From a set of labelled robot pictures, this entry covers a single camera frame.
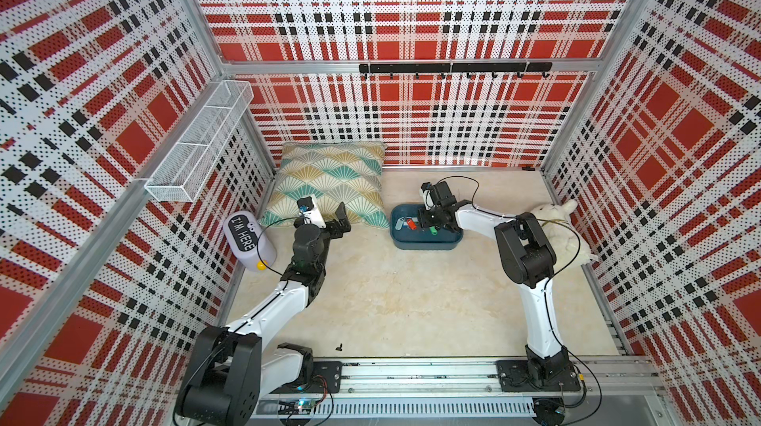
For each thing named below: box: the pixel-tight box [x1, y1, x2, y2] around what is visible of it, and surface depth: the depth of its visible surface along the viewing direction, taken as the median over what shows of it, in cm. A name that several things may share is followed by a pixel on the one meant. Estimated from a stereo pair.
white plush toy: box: [530, 199, 598, 267], surface depth 92 cm
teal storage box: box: [390, 204, 464, 251], surface depth 103 cm
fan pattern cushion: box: [259, 141, 390, 228], surface depth 98 cm
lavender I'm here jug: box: [222, 210, 277, 272], surface depth 92 cm
